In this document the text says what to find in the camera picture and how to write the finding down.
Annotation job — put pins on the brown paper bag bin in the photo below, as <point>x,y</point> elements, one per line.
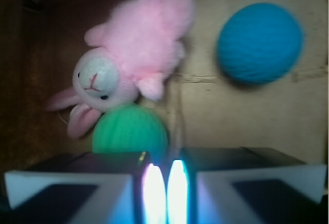
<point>41,41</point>

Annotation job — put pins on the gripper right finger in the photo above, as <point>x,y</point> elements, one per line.
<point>245,185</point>

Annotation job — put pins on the green dimpled ball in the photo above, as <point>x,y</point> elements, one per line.
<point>131,128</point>

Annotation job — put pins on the blue dimpled ball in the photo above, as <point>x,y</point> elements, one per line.
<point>259,44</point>

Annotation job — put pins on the pink plush lamb toy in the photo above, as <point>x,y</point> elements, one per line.
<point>131,54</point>

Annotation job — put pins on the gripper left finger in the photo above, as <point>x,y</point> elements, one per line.
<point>87,188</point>

